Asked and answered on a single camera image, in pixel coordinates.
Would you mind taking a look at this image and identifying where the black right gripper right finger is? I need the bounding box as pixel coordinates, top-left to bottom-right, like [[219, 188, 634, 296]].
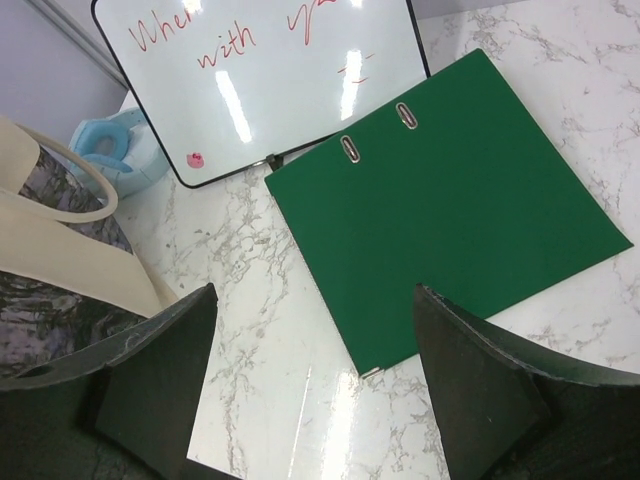
[[413, 285, 639, 479]]

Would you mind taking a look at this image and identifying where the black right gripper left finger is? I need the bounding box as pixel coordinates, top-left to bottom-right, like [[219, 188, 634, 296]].
[[1, 284, 219, 479]]

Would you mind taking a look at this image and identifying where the beige canvas tote bag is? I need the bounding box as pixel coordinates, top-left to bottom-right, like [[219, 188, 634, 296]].
[[1, 118, 178, 392]]

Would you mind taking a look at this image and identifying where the small white whiteboard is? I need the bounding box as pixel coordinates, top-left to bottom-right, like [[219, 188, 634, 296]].
[[91, 0, 429, 189]]

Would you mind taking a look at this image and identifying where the green ring binder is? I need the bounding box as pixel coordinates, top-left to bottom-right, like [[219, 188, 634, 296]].
[[266, 50, 631, 375]]

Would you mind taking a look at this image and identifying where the left aluminium frame post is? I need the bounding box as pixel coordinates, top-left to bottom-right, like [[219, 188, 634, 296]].
[[47, 0, 126, 87]]

